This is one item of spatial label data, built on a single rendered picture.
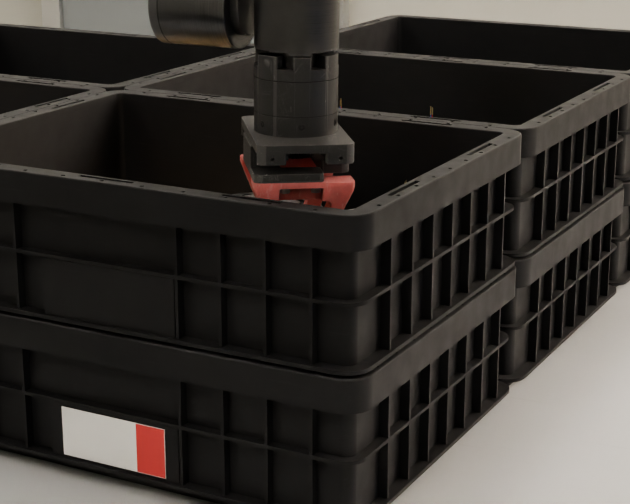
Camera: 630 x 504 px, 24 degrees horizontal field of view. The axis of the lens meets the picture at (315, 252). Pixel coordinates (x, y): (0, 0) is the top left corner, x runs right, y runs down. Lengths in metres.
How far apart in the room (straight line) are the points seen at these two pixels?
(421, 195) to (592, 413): 0.31
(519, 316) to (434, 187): 0.27
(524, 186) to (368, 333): 0.29
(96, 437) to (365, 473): 0.21
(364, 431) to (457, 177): 0.19
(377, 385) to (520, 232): 0.30
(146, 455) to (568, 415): 0.36
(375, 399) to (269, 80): 0.22
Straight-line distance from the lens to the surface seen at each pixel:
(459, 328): 1.08
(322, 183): 0.96
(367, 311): 0.96
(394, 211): 0.94
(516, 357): 1.25
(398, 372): 0.99
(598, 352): 1.36
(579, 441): 1.17
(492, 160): 1.10
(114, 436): 1.06
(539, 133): 1.19
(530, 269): 1.22
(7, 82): 1.41
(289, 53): 0.96
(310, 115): 0.97
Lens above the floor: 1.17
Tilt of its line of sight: 17 degrees down
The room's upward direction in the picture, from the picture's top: straight up
